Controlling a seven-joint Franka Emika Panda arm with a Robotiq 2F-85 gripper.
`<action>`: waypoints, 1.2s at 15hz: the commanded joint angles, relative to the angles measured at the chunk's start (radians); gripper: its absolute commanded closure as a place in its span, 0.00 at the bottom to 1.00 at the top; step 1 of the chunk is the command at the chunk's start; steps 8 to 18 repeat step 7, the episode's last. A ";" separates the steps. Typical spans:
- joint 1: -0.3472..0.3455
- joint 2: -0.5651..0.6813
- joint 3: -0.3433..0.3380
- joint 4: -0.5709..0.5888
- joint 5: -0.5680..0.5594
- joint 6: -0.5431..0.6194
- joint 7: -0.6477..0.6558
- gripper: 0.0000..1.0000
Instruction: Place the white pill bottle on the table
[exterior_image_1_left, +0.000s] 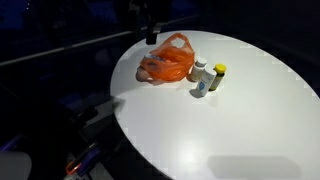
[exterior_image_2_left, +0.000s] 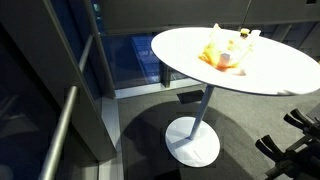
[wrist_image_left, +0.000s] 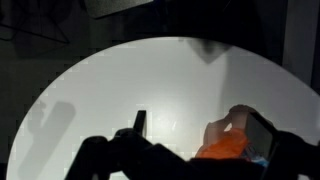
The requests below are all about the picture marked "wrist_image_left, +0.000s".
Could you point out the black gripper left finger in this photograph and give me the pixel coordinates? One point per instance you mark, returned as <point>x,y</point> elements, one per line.
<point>140,122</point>

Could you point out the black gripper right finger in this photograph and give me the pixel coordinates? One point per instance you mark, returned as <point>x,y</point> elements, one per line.
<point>261,135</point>

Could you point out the white pill bottle orange label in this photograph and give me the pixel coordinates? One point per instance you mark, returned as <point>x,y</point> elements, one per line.
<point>226,145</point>

